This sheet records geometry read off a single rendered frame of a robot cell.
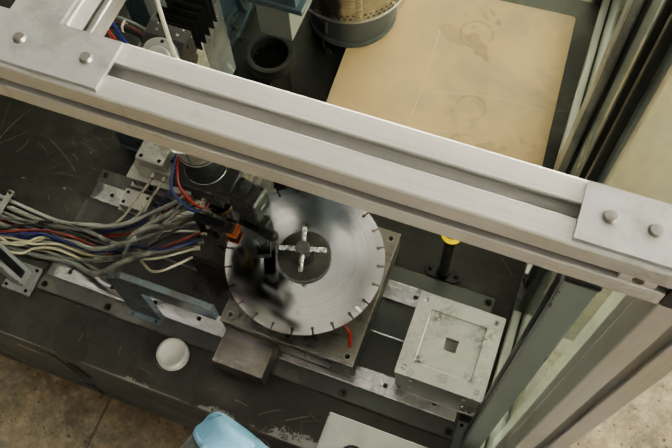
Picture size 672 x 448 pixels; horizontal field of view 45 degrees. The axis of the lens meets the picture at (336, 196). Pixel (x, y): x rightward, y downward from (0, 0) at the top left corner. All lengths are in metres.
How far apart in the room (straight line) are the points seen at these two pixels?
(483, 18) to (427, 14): 0.15
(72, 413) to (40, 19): 2.17
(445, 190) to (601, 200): 0.09
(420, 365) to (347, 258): 0.26
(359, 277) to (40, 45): 1.15
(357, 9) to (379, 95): 0.24
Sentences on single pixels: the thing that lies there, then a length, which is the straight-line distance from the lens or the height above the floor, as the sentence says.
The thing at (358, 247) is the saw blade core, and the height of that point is 0.95.
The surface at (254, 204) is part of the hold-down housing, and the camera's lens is 1.37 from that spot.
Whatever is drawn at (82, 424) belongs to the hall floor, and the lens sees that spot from 2.67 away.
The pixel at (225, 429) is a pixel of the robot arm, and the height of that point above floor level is 1.38.
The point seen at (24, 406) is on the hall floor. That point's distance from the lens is 2.74.
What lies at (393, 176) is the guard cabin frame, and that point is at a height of 2.05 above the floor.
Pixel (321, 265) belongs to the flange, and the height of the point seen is 0.96.
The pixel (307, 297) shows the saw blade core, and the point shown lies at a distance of 1.62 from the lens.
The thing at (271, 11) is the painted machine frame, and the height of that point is 1.30.
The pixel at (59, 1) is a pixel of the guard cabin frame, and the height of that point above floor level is 2.05.
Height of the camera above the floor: 2.48
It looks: 64 degrees down
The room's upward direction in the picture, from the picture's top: 5 degrees counter-clockwise
